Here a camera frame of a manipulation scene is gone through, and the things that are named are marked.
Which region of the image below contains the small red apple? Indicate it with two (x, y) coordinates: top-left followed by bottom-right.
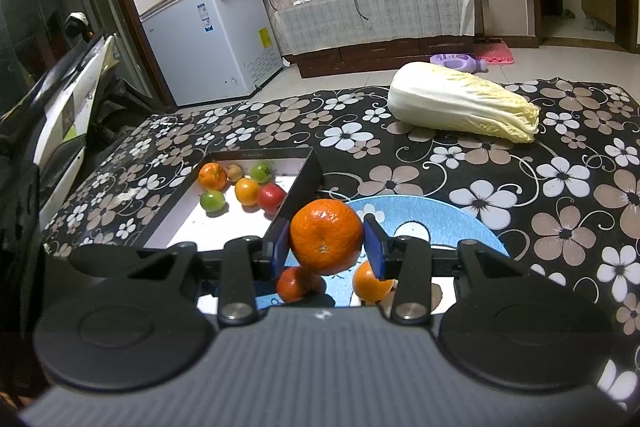
(257, 183), (287, 214)
(276, 266), (326, 304)

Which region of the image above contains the parked scooter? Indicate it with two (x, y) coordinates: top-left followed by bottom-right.
(0, 9), (166, 228)

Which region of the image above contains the small greenish orange tangerine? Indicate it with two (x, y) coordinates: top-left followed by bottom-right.
(198, 162), (228, 192)

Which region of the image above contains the black floral tablecloth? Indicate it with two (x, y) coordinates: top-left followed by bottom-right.
(40, 79), (640, 408)

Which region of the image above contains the white chest freezer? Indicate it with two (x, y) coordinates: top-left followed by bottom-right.
(140, 0), (283, 108)

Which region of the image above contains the blue cartoon plate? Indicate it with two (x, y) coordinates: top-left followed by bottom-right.
(257, 196), (511, 308)

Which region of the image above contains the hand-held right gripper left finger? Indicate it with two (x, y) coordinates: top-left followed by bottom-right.
(127, 219), (292, 327)

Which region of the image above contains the dark wooden tv cabinet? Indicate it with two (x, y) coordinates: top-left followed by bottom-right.
(282, 34), (503, 78)

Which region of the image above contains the small green apple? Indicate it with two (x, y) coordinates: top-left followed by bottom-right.
(200, 190), (227, 212)
(249, 161), (275, 184)

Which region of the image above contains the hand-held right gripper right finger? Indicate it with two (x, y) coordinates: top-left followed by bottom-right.
(362, 214), (536, 325)

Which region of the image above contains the black box with white inside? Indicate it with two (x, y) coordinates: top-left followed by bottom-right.
(134, 147), (325, 314)

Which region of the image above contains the large orange tangerine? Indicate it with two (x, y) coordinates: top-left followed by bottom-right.
(290, 199), (364, 275)

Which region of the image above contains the smooth round orange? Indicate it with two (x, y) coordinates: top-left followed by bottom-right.
(352, 261), (396, 303)
(235, 178), (261, 206)

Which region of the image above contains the white lace cabinet cover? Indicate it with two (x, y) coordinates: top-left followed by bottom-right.
(274, 0), (476, 55)

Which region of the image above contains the napa cabbage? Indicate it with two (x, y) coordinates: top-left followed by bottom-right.
(387, 62), (541, 144)

